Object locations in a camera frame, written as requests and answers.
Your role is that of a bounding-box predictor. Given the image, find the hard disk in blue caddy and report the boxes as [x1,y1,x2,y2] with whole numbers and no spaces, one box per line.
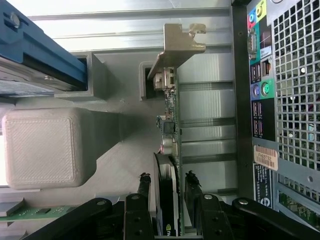
[0,0,89,98]

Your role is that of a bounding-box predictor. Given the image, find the green RAM stick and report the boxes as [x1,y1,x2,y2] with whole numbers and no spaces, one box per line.
[0,204,84,223]

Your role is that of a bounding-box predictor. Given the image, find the grey printed parts rack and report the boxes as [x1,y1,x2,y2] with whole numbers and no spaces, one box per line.
[0,52,182,240]

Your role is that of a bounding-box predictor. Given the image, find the open grey PC case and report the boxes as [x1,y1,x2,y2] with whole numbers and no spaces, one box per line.
[231,0,320,233]

